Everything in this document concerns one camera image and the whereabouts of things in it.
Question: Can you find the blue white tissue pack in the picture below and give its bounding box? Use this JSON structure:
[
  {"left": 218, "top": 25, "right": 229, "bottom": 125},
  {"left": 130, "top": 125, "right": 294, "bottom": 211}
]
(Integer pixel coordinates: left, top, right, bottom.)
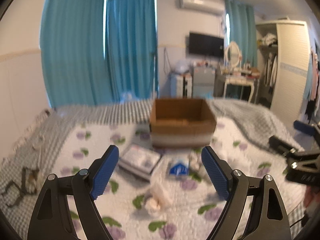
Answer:
[{"left": 169, "top": 157, "right": 189, "bottom": 177}]

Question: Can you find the white packaged box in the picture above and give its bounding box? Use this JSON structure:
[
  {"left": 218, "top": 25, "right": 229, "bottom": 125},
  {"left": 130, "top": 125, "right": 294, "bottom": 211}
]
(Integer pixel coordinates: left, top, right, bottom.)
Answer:
[{"left": 118, "top": 144, "right": 162, "bottom": 181}]

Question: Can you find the person's hand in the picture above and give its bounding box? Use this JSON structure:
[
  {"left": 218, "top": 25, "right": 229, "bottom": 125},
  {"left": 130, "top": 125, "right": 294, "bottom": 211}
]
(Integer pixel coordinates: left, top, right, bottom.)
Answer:
[{"left": 303, "top": 186, "right": 319, "bottom": 213}]

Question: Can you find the grey checked blanket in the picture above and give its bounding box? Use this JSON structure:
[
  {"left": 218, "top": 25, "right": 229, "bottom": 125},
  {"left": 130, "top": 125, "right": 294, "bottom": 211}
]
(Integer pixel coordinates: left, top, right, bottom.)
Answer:
[{"left": 1, "top": 99, "right": 296, "bottom": 239}]

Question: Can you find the white wardrobe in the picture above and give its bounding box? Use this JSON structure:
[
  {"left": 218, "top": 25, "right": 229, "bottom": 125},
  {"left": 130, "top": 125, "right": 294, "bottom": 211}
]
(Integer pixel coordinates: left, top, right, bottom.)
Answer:
[{"left": 256, "top": 20, "right": 310, "bottom": 132}]

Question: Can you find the white dressing table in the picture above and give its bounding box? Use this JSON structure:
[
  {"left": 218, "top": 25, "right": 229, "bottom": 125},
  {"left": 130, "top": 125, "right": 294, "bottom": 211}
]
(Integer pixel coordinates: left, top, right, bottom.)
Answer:
[{"left": 213, "top": 67, "right": 260, "bottom": 103}]

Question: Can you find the white floral quilt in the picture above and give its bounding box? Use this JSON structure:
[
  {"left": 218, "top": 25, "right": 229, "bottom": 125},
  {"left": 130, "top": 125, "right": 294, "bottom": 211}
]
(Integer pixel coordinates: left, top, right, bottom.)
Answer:
[{"left": 53, "top": 118, "right": 305, "bottom": 239}]

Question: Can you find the small grey fridge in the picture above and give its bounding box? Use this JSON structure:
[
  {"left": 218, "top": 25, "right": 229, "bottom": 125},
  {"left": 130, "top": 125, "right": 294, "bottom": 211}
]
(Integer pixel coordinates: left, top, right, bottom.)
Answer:
[{"left": 193, "top": 67, "right": 215, "bottom": 98}]

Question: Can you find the white oval vanity mirror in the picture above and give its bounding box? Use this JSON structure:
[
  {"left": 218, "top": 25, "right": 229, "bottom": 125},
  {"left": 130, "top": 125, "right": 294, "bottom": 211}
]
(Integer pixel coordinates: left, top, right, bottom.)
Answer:
[{"left": 224, "top": 41, "right": 242, "bottom": 69}]

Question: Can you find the brown cardboard box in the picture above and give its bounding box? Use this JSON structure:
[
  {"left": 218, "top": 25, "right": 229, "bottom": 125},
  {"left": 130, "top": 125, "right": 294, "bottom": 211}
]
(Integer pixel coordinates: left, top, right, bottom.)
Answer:
[{"left": 149, "top": 98, "right": 217, "bottom": 148}]

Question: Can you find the white drawer cabinet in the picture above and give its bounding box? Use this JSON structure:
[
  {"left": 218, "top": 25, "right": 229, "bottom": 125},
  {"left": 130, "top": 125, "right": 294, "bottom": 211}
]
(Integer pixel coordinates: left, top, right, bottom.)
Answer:
[{"left": 170, "top": 73, "right": 193, "bottom": 98}]

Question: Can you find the teal curtain right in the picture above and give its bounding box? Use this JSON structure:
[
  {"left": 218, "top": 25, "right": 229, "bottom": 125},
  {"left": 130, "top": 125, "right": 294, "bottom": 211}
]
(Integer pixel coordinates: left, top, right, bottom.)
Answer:
[{"left": 225, "top": 0, "right": 258, "bottom": 67}]

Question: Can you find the teal curtain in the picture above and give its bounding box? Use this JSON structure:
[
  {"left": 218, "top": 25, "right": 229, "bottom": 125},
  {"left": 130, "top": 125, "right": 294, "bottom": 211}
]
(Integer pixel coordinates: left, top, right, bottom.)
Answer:
[
  {"left": 105, "top": 0, "right": 159, "bottom": 101},
  {"left": 40, "top": 0, "right": 112, "bottom": 107},
  {"left": 225, "top": 0, "right": 258, "bottom": 67}
]

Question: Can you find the white air conditioner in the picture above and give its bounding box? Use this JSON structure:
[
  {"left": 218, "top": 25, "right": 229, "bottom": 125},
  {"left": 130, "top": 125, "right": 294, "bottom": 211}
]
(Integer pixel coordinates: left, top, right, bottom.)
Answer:
[{"left": 179, "top": 0, "right": 225, "bottom": 15}]

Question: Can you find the teal curtain middle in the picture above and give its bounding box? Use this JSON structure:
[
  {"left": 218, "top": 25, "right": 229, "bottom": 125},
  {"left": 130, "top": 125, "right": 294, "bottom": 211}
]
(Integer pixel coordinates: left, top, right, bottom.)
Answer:
[{"left": 105, "top": 0, "right": 159, "bottom": 101}]

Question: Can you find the teal curtain left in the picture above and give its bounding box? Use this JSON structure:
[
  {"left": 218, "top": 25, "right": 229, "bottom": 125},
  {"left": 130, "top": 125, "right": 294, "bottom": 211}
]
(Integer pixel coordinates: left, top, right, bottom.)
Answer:
[{"left": 40, "top": 0, "right": 112, "bottom": 107}]

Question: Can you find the black wall television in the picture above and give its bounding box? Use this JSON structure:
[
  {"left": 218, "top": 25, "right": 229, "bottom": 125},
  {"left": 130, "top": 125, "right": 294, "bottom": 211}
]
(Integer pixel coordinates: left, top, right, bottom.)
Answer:
[{"left": 188, "top": 32, "right": 224, "bottom": 58}]

